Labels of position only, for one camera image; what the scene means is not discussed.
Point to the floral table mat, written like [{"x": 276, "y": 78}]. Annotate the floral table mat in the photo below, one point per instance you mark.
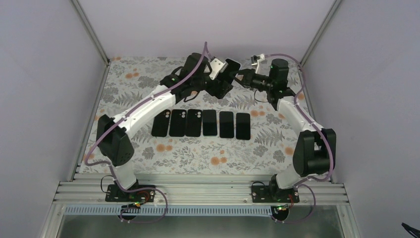
[{"x": 268, "y": 151}]

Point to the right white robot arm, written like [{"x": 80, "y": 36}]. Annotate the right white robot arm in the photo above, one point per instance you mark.
[{"x": 314, "y": 155}]

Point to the black phone case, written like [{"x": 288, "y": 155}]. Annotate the black phone case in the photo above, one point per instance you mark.
[
  {"x": 177, "y": 124},
  {"x": 161, "y": 124},
  {"x": 193, "y": 123}
]

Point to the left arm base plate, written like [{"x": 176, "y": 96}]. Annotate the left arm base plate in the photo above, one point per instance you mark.
[{"x": 115, "y": 194}]

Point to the grey slotted cable duct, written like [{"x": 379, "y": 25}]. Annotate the grey slotted cable duct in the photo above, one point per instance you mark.
[{"x": 171, "y": 210}]

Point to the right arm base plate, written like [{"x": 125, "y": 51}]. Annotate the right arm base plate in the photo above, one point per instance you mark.
[{"x": 267, "y": 194}]

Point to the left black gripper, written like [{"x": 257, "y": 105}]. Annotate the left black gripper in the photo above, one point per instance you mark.
[{"x": 222, "y": 91}]

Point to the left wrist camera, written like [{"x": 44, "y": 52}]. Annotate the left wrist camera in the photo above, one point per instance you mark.
[{"x": 217, "y": 66}]

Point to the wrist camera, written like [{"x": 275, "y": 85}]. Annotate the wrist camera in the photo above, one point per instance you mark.
[
  {"x": 217, "y": 66},
  {"x": 256, "y": 61}
]

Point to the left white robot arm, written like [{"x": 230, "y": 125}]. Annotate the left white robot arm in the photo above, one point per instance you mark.
[{"x": 114, "y": 134}]

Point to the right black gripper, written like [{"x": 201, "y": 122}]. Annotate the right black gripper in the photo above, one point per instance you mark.
[{"x": 247, "y": 77}]

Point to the aluminium rail frame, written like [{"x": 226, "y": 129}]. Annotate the aluminium rail frame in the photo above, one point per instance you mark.
[{"x": 195, "y": 189}]

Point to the black phone row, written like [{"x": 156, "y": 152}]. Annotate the black phone row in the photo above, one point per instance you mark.
[
  {"x": 232, "y": 66},
  {"x": 226, "y": 124},
  {"x": 243, "y": 126}
]

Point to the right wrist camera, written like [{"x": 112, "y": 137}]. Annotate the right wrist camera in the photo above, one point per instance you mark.
[{"x": 256, "y": 61}]

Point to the teal phone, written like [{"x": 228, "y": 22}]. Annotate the teal phone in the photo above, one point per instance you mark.
[{"x": 209, "y": 121}]

